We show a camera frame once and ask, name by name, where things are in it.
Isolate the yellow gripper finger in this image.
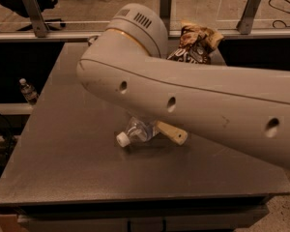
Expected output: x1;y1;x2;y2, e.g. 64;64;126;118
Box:
156;121;188;145

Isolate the clear blue-label plastic bottle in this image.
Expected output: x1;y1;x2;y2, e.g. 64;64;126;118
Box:
116;117;159;147

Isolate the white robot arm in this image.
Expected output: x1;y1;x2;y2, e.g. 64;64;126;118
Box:
76;3;290;169

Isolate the small water bottle on floor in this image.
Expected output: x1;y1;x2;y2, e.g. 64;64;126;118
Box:
19;78;39;105

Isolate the brown chip bag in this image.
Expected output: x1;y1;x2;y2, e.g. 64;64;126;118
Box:
167;21;224;65

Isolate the silver blue drink can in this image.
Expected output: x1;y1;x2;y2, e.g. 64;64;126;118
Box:
87;36;99;46

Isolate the black office chair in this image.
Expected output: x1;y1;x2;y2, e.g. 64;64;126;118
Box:
0;0;66;37

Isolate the glass barrier panel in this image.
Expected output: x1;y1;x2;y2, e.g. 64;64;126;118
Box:
0;0;290;34

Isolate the right metal glass bracket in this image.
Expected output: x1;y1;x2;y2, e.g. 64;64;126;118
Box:
236;0;261;35

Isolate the metal glass bracket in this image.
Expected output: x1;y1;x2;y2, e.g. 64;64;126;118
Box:
22;0;48;38
159;0;172;31
236;0;261;35

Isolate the middle metal glass bracket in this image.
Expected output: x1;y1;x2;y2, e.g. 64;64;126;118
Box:
159;0;172;31

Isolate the left metal glass bracket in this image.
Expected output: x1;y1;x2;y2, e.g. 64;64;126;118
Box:
22;0;48;38

